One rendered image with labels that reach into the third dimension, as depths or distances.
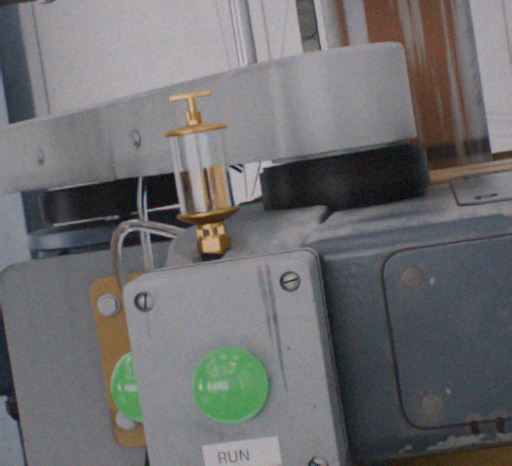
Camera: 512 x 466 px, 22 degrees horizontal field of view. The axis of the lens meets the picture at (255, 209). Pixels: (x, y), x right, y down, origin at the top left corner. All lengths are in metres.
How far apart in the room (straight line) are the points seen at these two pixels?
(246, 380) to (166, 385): 0.04
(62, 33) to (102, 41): 0.18
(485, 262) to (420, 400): 0.06
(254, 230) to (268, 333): 0.10
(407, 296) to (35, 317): 0.48
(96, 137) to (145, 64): 4.97
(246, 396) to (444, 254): 0.11
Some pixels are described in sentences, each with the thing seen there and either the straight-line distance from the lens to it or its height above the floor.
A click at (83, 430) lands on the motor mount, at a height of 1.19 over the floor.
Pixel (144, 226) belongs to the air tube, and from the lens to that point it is 0.68.
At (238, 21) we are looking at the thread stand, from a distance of 0.91.
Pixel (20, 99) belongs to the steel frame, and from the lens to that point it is 5.93.
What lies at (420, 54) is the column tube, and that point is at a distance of 1.06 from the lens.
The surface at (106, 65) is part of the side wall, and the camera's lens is 5.89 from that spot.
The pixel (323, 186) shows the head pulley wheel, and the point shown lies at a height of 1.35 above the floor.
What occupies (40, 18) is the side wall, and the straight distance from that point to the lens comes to 5.98.
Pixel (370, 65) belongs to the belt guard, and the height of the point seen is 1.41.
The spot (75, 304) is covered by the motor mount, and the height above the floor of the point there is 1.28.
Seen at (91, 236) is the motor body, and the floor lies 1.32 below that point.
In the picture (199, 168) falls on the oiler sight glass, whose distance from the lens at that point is 0.59.
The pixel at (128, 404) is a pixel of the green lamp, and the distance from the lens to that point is 0.55.
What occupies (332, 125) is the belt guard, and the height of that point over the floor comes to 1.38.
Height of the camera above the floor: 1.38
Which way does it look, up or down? 3 degrees down
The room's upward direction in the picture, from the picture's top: 9 degrees counter-clockwise
